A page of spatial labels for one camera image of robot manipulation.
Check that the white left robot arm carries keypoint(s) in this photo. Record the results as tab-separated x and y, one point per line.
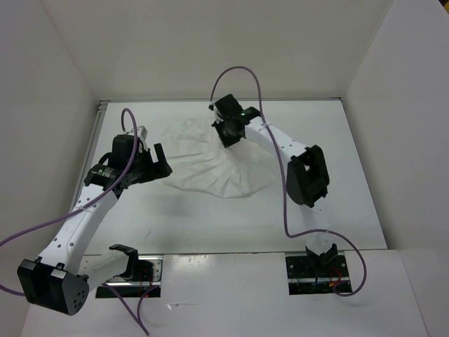
56	279

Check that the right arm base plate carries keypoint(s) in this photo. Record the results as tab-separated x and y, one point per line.
303	280

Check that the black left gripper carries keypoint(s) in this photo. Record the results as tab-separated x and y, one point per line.
158	169

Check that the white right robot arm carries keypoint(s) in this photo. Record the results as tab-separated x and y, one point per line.
304	174

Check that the white pleated skirt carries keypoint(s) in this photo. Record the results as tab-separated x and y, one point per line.
201	163

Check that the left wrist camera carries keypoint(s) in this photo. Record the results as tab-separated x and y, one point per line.
140	131

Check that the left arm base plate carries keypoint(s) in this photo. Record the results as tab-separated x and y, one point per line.
145	283

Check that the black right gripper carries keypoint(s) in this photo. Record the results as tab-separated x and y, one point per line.
225	141

